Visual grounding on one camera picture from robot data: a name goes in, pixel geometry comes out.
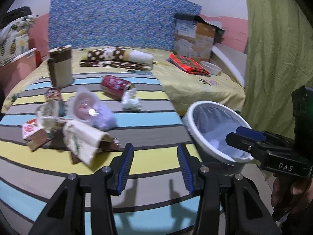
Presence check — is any cream paper bag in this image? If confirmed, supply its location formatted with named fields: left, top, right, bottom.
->
left=63, top=119, right=112, bottom=167

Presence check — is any red white small carton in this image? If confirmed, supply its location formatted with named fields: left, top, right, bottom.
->
left=22, top=118, right=45, bottom=141

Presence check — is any purple foam net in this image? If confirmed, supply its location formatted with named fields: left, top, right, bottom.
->
left=92, top=102, right=117, bottom=132

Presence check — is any red can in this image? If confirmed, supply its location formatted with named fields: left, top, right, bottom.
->
left=100, top=75, right=135, bottom=99

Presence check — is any white trash bin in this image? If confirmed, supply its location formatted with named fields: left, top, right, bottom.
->
left=183, top=101, right=253, bottom=175

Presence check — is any right hand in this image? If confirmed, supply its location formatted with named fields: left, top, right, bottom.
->
left=271, top=174, right=312, bottom=214

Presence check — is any white bowl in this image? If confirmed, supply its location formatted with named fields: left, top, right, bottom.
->
left=200, top=61, right=222, bottom=75

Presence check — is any yellow bed sheet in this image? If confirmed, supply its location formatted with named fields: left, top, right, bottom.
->
left=1, top=46, right=246, bottom=115

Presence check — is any striped table cloth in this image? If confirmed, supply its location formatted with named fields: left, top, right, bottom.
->
left=1, top=73, right=199, bottom=234

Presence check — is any green curtain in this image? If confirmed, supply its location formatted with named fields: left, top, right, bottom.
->
left=241, top=0, right=312, bottom=138

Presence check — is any brown snack wrapper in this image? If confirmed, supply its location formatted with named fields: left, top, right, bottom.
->
left=26, top=129, right=54, bottom=152

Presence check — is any red plaid folded cloth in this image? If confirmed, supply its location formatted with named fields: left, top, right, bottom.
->
left=169, top=54, right=210, bottom=76

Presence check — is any cardboard box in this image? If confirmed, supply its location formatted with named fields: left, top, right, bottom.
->
left=173, top=13, right=224, bottom=62

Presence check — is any chips tube can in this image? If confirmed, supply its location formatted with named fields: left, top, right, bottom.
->
left=45, top=87, right=66, bottom=117

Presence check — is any crumpled white tissue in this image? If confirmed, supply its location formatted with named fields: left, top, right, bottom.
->
left=121, top=88, right=142, bottom=111

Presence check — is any pink storage box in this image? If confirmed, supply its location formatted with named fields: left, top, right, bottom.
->
left=1, top=48, right=37, bottom=96

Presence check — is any brown polka dot blanket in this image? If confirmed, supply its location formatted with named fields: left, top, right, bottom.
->
left=80, top=47, right=154, bottom=71

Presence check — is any blue patterned headboard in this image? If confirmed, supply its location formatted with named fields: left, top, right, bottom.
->
left=48, top=0, right=202, bottom=51

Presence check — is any pineapple print bag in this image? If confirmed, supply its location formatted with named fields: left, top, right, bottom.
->
left=0, top=14, right=38, bottom=66

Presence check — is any black bag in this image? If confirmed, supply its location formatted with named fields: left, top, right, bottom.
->
left=0, top=6, right=32, bottom=29

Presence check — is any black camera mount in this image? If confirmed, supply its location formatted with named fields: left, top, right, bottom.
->
left=292, top=85, right=312, bottom=150

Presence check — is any white bed frame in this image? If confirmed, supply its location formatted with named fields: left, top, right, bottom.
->
left=210, top=43, right=247, bottom=88

